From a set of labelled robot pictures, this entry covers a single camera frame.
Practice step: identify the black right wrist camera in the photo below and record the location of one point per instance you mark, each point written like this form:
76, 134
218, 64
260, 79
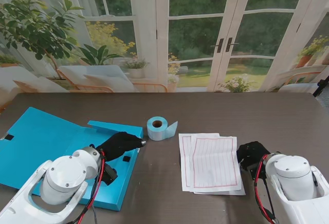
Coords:
250, 171

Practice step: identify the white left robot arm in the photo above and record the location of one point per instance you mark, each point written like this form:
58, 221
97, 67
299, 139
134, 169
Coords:
61, 177

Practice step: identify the light blue label roll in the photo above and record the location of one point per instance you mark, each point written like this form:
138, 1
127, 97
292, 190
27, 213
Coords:
156, 129

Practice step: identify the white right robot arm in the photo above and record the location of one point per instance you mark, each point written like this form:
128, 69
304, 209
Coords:
293, 177

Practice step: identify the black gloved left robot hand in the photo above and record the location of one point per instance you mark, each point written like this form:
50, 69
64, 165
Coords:
120, 144

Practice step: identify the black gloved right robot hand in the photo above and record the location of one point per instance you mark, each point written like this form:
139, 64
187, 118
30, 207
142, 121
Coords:
250, 153

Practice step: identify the garden window backdrop banner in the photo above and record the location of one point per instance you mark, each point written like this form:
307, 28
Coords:
195, 41

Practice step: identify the blue file box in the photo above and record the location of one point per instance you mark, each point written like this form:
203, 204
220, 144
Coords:
46, 141

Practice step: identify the white peeled label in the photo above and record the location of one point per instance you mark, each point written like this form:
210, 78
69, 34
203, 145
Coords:
138, 151

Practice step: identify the red lined paper sheet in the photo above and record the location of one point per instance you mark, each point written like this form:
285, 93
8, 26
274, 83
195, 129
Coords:
231, 192
216, 162
185, 162

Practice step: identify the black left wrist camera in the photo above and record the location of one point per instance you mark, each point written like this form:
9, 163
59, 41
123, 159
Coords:
110, 175

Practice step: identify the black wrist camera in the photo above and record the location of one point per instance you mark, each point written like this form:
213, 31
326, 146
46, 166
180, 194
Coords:
250, 171
110, 175

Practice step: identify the black velcro patch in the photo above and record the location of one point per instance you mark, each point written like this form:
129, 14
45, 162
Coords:
9, 137
126, 159

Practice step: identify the black backdrop stand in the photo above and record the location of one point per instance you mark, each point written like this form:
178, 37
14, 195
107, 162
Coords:
321, 86

